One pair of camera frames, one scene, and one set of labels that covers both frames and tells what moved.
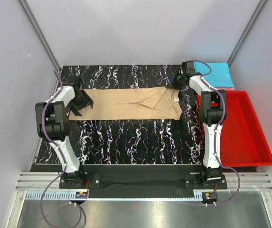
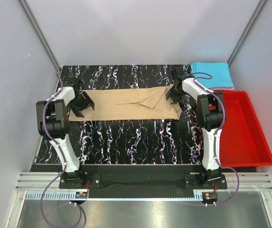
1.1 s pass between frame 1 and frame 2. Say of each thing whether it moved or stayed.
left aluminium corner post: stayed
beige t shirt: stayed
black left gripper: stayed
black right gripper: moved
